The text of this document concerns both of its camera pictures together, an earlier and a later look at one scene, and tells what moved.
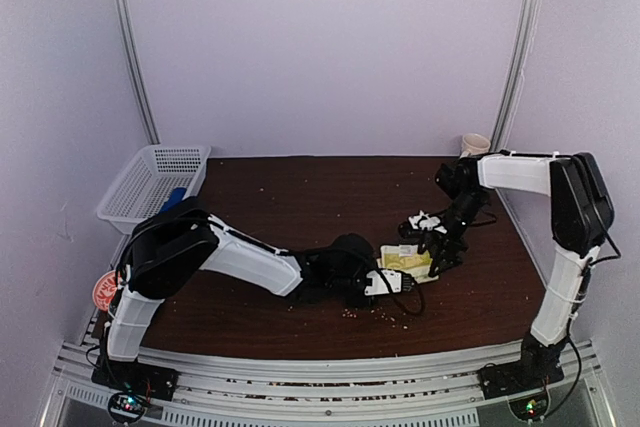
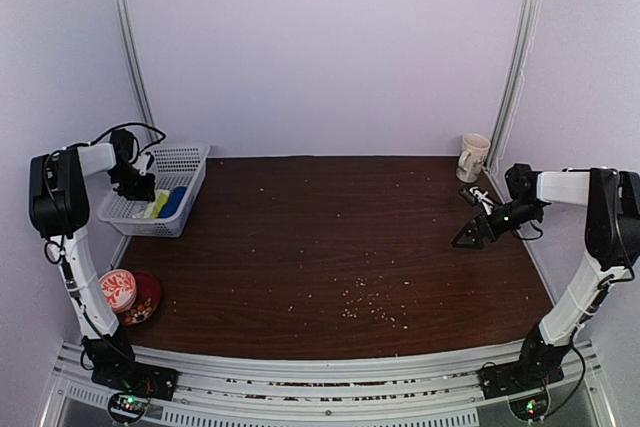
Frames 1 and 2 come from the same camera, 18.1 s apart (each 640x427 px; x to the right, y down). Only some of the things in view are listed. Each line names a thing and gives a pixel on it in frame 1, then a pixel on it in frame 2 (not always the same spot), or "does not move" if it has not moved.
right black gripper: (444, 252) -> (477, 231)
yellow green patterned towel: (407, 259) -> (152, 209)
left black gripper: (359, 304) -> (145, 193)
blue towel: (176, 196) does not move
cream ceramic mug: (474, 144) does not move
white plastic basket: (148, 181) does not move
